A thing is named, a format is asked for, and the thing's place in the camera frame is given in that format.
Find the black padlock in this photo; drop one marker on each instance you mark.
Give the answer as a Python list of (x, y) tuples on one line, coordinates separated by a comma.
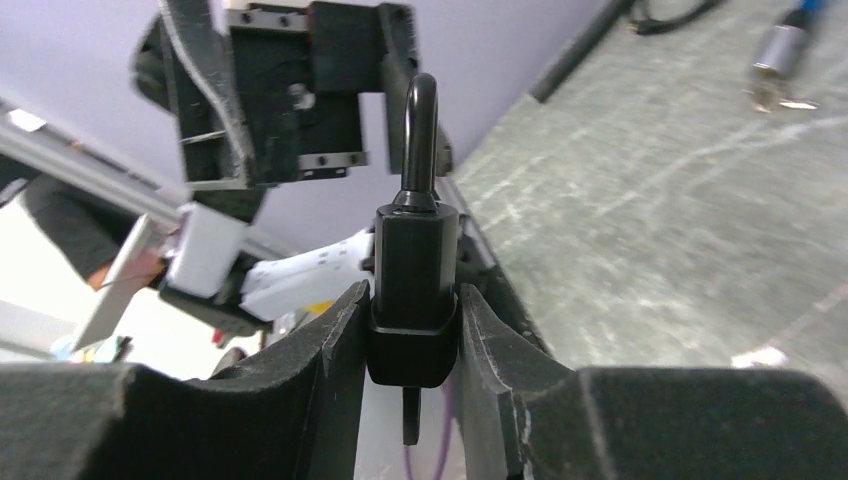
[(413, 338)]

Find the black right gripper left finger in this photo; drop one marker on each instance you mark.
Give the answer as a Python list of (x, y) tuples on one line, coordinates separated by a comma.
[(291, 411)]

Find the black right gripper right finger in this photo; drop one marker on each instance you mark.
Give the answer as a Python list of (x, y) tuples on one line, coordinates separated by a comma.
[(523, 415)]

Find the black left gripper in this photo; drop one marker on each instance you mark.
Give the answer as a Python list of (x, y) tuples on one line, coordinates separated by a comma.
[(273, 97)]

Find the black foam tube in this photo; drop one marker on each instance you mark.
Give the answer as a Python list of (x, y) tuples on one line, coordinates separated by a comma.
[(578, 48)]

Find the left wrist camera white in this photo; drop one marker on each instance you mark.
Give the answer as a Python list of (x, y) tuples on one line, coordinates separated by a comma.
[(208, 243)]

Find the blue cable lock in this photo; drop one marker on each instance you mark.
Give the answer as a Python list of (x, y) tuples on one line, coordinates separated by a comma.
[(779, 56)]

